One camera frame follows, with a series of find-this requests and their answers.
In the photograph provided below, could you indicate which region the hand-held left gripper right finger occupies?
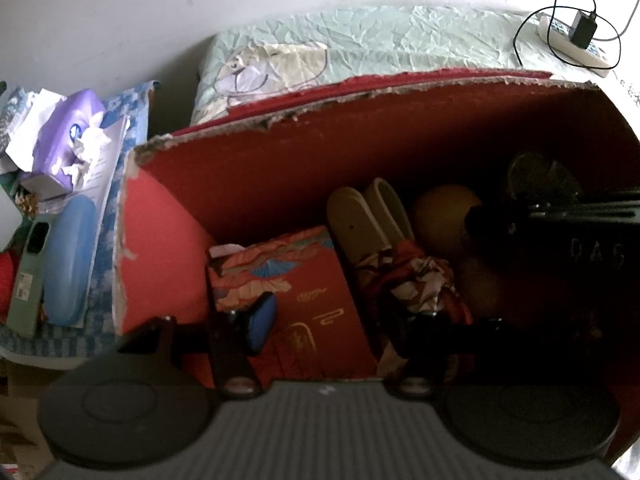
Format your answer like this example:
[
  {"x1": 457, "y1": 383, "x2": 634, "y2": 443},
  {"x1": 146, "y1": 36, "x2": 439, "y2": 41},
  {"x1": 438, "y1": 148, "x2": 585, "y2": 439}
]
[{"x1": 377, "y1": 305, "x2": 531, "y2": 401}]

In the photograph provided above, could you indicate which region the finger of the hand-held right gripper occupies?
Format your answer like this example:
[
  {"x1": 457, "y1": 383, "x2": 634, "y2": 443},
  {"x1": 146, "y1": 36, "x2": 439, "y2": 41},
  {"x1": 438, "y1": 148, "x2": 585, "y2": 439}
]
[{"x1": 467, "y1": 200, "x2": 640, "y2": 238}]

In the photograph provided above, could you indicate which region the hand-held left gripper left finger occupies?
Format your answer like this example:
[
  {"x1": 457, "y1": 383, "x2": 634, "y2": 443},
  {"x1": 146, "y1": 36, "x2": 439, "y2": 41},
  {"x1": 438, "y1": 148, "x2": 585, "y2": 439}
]
[{"x1": 117, "y1": 291, "x2": 278, "y2": 401}]

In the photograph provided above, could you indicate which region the small red printed box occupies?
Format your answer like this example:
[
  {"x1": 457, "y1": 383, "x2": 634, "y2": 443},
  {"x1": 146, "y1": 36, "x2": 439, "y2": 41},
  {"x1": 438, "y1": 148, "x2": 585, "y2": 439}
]
[{"x1": 207, "y1": 225, "x2": 378, "y2": 381}]

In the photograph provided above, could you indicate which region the floral red cloth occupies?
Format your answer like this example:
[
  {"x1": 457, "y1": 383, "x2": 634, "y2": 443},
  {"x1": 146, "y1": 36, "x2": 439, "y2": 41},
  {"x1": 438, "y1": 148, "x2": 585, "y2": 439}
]
[{"x1": 357, "y1": 240, "x2": 473, "y2": 326}]

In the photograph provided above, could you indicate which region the beige slipper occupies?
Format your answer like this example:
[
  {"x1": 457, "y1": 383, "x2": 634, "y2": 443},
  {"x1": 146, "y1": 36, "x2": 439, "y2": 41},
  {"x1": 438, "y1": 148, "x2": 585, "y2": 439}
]
[
  {"x1": 362, "y1": 177, "x2": 416, "y2": 246},
  {"x1": 327, "y1": 186, "x2": 396, "y2": 266}
]

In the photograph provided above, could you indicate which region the red cardboard box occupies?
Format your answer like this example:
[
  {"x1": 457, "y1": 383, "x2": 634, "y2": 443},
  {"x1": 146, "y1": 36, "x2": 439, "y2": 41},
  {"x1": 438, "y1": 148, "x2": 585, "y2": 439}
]
[{"x1": 112, "y1": 67, "x2": 640, "y2": 466}]

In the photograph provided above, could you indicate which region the white power strip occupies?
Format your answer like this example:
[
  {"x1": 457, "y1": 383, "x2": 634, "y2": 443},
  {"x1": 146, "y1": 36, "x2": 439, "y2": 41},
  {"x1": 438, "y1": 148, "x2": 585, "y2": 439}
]
[{"x1": 537, "y1": 12, "x2": 618, "y2": 78}]

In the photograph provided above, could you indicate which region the blue glasses case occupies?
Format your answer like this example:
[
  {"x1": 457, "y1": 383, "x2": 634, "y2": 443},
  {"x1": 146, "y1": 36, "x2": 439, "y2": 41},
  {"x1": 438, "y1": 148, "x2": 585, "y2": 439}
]
[{"x1": 42, "y1": 195, "x2": 96, "y2": 328}]

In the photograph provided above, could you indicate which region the black charger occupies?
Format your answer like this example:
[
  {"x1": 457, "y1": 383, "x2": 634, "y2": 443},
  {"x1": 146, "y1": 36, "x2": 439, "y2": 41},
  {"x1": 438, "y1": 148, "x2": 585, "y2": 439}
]
[{"x1": 570, "y1": 9, "x2": 598, "y2": 48}]

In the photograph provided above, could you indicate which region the light green bed mattress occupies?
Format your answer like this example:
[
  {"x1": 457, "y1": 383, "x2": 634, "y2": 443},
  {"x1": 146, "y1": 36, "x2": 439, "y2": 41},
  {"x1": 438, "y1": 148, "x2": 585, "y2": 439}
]
[{"x1": 190, "y1": 5, "x2": 640, "y2": 126}]

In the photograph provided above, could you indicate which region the pale booklet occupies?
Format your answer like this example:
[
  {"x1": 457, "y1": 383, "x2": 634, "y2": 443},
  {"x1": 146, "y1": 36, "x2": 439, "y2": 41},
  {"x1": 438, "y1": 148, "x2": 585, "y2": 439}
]
[{"x1": 65, "y1": 115, "x2": 132, "y2": 306}]

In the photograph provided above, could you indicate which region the blue floral board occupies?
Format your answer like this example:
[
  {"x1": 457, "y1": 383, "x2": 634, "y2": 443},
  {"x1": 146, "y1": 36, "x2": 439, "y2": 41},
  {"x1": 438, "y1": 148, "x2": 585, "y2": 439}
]
[{"x1": 0, "y1": 80, "x2": 161, "y2": 361}]

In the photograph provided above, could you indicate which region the red soft object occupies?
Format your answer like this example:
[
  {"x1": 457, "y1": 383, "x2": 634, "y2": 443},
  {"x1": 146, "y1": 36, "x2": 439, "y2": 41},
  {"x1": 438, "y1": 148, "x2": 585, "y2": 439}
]
[{"x1": 0, "y1": 252, "x2": 21, "y2": 326}]

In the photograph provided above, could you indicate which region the small grey square object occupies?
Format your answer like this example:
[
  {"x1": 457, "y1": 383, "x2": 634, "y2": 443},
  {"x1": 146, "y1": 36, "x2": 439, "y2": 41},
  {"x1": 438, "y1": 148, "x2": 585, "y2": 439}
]
[{"x1": 0, "y1": 195, "x2": 21, "y2": 251}]

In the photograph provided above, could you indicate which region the purple tissue pack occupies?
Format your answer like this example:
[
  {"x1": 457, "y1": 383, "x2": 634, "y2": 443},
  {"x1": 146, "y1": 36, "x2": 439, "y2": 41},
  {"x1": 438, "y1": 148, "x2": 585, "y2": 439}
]
[{"x1": 20, "y1": 89, "x2": 111, "y2": 196}]

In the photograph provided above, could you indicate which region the crumpled white paper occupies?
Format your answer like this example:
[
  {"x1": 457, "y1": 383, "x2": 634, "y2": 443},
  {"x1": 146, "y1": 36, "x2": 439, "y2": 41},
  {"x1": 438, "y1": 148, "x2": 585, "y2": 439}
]
[{"x1": 5, "y1": 87, "x2": 66, "y2": 171}]

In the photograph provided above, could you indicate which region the blue white printed packet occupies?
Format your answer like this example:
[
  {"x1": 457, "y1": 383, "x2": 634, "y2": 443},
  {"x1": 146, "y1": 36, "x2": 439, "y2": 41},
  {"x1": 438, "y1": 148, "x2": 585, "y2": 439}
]
[{"x1": 0, "y1": 87, "x2": 31, "y2": 161}]

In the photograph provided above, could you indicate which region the black charging cable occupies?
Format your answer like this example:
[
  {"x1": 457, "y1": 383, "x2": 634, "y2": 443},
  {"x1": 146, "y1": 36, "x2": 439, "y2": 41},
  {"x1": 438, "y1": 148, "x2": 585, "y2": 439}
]
[
  {"x1": 515, "y1": 7, "x2": 556, "y2": 68},
  {"x1": 547, "y1": 0, "x2": 631, "y2": 68}
]

